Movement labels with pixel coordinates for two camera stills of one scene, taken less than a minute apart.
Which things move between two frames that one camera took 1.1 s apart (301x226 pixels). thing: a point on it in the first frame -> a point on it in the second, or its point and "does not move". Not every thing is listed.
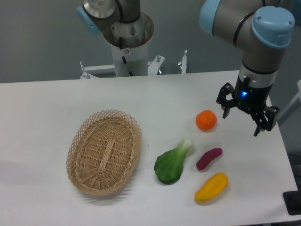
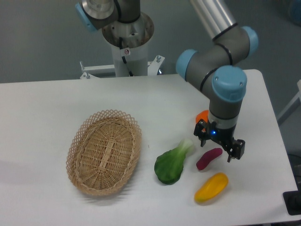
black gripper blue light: x=249 y=97 -> x=225 y=136
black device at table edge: x=292 y=201 does not move
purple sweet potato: x=208 y=156 does not move
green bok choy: x=169 y=165 does not move
